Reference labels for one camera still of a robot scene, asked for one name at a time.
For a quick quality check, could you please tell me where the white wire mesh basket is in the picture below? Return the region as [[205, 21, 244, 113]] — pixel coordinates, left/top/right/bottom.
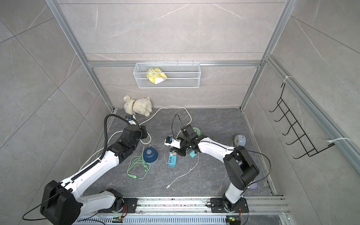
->
[[133, 62, 201, 89]]

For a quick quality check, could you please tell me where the thick white power cord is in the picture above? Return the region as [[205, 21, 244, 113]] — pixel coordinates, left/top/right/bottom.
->
[[78, 106, 193, 172]]

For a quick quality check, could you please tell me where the cream plush toy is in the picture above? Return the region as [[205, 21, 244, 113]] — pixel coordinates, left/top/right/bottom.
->
[[123, 95, 152, 117]]

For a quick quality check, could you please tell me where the grey round alarm clock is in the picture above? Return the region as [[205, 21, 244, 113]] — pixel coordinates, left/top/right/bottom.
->
[[232, 135, 247, 147]]

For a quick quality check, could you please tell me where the teal power strip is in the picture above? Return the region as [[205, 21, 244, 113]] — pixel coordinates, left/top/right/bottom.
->
[[168, 150, 177, 167]]

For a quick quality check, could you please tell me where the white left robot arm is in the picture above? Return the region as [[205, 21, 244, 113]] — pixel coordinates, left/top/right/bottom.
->
[[37, 114, 148, 225]]

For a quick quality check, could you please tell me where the black wall hook rack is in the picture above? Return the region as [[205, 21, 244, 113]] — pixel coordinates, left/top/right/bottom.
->
[[269, 83, 335, 159]]

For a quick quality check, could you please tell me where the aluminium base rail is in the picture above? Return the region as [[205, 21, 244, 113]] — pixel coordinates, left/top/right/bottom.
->
[[73, 196, 295, 225]]

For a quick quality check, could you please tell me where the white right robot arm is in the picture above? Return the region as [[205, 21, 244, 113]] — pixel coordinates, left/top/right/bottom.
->
[[164, 124, 271, 213]]

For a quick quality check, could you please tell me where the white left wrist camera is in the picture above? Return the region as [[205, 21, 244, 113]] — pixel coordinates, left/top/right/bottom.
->
[[125, 115, 139, 126]]

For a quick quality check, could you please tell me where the yellow crumpled bag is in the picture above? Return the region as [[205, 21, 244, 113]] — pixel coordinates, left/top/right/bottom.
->
[[146, 67, 167, 84]]

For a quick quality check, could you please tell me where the green charging cable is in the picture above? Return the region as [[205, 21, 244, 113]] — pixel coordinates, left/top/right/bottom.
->
[[126, 148, 152, 180]]

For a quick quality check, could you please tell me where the green cordless meat grinder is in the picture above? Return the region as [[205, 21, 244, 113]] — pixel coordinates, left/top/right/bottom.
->
[[192, 127, 201, 137]]

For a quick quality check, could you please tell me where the teal square charger block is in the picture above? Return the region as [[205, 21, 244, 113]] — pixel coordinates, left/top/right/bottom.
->
[[189, 150, 197, 158]]

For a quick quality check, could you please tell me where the thin white USB cable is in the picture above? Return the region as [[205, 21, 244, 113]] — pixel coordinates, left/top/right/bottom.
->
[[165, 151, 200, 189]]

